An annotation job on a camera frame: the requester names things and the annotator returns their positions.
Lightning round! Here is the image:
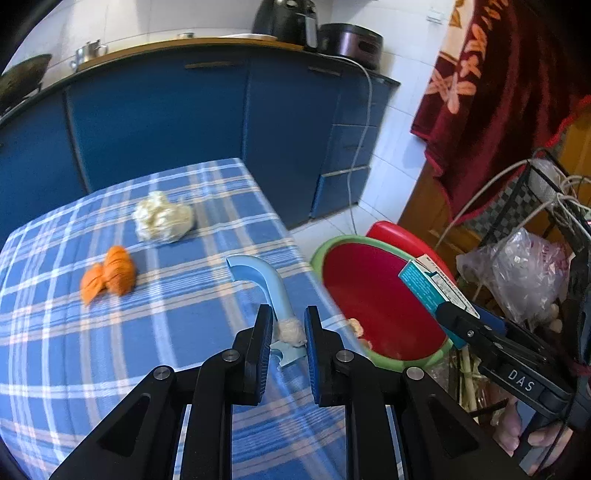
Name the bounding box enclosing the person's right hand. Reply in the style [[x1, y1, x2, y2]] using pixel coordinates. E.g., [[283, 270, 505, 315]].
[[526, 418, 575, 469]]

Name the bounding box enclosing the black wire rack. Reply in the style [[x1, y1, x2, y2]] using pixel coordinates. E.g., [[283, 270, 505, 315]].
[[475, 148, 591, 416]]

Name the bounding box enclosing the steel kettle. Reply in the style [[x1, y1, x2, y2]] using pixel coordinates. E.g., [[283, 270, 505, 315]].
[[70, 39, 109, 72]]

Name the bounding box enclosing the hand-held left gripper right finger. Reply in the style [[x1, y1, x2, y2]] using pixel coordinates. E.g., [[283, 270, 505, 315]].
[[302, 305, 527, 480]]

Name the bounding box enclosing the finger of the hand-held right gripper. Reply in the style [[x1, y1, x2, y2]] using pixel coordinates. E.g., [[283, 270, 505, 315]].
[[470, 302, 555, 365], [435, 302, 513, 370]]

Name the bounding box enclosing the dark rice cooker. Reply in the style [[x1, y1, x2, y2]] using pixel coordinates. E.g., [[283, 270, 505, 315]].
[[318, 23, 384, 71]]

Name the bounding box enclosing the white plate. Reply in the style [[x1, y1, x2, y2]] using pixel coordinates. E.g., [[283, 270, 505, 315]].
[[217, 32, 278, 43]]

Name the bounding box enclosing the white power cable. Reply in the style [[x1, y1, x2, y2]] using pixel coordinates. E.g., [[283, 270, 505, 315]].
[[344, 58, 374, 236]]

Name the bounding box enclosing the orange cloth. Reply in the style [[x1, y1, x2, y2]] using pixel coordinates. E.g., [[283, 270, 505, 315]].
[[81, 246, 137, 305]]

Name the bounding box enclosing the small white tissue ball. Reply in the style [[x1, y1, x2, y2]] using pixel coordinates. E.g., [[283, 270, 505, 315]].
[[274, 318, 307, 347]]

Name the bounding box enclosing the blue plaid tablecloth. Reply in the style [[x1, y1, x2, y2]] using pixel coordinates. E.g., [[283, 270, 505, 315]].
[[0, 158, 352, 480]]

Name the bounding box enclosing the clear plastic bag with contents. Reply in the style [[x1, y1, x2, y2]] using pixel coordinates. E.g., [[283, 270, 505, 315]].
[[456, 227, 571, 326]]

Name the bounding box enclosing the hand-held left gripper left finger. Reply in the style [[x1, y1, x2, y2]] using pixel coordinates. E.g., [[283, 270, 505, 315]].
[[48, 304, 274, 480]]

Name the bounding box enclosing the red printed cloth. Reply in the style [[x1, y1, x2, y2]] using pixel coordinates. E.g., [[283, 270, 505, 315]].
[[410, 0, 591, 222]]

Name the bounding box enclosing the pale food scrap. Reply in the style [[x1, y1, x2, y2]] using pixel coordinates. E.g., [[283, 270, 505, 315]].
[[347, 318, 374, 350]]

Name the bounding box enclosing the teal cardboard box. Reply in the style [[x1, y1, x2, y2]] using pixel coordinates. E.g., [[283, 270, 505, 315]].
[[398, 255, 482, 319]]

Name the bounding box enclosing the black air fryer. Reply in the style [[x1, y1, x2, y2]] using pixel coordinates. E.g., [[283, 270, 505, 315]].
[[252, 0, 319, 51]]

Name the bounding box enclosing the light blue plastic hook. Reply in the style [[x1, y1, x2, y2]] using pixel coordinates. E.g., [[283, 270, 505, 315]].
[[225, 255, 308, 368]]

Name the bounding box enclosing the wooden door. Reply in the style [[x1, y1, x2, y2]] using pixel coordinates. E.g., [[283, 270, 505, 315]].
[[399, 120, 591, 259]]

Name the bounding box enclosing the crumpled clear plastic bag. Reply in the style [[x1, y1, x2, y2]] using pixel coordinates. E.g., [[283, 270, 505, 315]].
[[134, 191, 197, 244]]

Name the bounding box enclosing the white cable bundle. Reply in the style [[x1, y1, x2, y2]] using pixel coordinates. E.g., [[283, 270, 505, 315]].
[[434, 159, 591, 259]]

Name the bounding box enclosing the black wok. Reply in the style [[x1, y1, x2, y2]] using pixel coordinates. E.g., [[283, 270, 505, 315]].
[[0, 54, 53, 104]]

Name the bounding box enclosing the blue kitchen cabinet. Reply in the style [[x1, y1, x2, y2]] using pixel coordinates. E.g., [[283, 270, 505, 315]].
[[0, 39, 402, 232]]

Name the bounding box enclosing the pink plastic bag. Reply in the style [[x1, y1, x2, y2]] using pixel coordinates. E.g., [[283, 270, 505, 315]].
[[494, 406, 523, 459]]

